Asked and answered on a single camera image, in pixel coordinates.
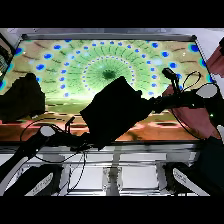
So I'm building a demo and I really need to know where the black garment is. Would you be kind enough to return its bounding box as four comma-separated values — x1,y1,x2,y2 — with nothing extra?
79,75,156,151

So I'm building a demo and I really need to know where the red garment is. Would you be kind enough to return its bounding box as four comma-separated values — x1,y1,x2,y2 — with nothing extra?
205,36,224,80
162,83,222,141

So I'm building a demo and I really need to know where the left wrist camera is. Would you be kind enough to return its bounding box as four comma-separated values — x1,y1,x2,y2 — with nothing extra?
64,116,76,135

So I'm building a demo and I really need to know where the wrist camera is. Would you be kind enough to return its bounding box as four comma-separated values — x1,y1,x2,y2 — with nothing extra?
161,67,181,92
64,116,76,135

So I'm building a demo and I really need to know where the silver frame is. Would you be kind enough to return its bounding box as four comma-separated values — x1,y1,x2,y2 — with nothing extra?
0,32,214,197

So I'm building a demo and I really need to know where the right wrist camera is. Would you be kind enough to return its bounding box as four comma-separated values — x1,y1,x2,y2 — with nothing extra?
161,67,181,92

